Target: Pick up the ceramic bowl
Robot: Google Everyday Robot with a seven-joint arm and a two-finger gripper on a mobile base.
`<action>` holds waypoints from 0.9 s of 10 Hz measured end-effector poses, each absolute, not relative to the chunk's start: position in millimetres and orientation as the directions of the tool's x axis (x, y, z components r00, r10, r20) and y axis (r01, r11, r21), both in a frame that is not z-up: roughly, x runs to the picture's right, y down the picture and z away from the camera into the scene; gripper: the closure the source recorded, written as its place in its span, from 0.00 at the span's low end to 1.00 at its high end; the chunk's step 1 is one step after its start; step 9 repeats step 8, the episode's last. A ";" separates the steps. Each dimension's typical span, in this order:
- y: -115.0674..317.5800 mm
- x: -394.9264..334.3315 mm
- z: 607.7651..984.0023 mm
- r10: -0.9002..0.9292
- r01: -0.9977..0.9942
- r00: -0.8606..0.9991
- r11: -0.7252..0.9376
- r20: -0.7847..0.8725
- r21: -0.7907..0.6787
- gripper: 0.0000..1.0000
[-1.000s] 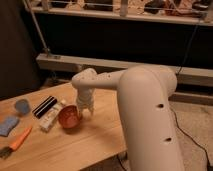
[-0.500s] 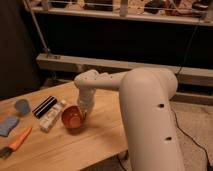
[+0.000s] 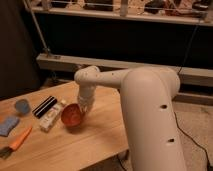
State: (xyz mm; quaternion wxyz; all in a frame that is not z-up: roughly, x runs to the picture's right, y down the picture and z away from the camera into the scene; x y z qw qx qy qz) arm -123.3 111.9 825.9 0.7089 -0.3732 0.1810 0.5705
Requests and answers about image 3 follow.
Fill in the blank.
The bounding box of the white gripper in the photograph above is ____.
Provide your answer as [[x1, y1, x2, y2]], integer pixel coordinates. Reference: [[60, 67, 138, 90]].
[[77, 86, 96, 113]]

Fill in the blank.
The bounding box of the red ceramic bowl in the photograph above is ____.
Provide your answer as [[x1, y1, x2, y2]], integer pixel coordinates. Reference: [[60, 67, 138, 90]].
[[61, 103, 83, 127]]

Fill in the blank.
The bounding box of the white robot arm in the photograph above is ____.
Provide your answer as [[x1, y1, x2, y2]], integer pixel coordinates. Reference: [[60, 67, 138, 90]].
[[74, 66, 187, 171]]

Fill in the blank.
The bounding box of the white rectangular bottle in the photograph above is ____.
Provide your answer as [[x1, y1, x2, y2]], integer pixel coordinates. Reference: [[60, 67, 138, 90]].
[[39, 100, 66, 132]]

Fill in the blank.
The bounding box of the black striped rectangular block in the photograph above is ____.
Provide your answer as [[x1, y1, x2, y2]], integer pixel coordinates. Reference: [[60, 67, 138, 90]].
[[32, 96, 57, 118]]

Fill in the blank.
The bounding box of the small blue round cup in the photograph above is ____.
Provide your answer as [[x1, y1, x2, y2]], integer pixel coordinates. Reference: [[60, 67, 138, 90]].
[[15, 99, 30, 114]]

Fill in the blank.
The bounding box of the metal diagonal pole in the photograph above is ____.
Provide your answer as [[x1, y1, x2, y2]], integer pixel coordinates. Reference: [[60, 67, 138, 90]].
[[24, 0, 60, 59]]

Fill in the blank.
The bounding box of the blue sponge cloth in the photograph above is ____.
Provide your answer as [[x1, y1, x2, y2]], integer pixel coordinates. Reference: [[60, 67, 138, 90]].
[[0, 116, 20, 137]]

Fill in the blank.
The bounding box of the orange handled brush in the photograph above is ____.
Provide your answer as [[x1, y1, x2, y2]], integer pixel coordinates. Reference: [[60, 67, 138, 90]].
[[0, 126, 32, 159]]

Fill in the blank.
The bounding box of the upper wooden shelf rail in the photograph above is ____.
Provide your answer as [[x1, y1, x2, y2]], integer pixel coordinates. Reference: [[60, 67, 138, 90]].
[[23, 0, 213, 27]]

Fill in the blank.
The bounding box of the black power cable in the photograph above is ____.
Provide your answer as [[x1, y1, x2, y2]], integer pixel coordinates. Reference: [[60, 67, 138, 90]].
[[114, 19, 213, 171]]

